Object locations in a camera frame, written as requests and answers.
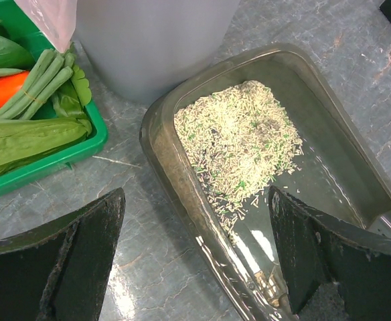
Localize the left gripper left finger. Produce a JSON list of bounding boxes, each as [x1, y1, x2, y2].
[[0, 188, 125, 320]]

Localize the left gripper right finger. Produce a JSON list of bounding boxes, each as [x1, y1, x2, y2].
[[268, 186, 391, 320]]

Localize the dark translucent litter box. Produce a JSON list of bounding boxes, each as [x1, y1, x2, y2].
[[140, 43, 391, 320]]

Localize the pile of pellet cat litter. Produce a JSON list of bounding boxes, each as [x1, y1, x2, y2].
[[174, 80, 303, 233]]

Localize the flat green leaf vegetable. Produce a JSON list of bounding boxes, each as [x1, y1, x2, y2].
[[0, 117, 92, 176]]

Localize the green long beans bundle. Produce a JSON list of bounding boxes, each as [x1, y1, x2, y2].
[[0, 49, 76, 120]]

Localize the bundle of green onions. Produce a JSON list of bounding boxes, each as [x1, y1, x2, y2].
[[0, 21, 92, 121]]

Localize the grey trash bin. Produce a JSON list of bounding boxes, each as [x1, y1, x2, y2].
[[76, 0, 239, 104]]

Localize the pink plastic bin liner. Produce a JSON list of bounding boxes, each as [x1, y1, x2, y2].
[[15, 0, 78, 53]]

